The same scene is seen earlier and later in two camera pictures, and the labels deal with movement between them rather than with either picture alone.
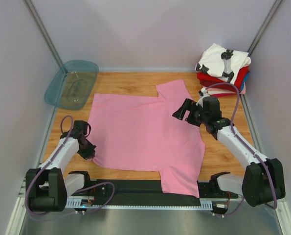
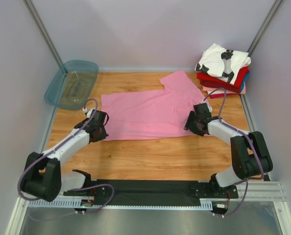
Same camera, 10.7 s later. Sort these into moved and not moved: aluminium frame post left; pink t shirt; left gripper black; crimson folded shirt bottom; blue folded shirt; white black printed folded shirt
Moved: pink t shirt; left gripper black
Not moved: crimson folded shirt bottom; aluminium frame post left; white black printed folded shirt; blue folded shirt
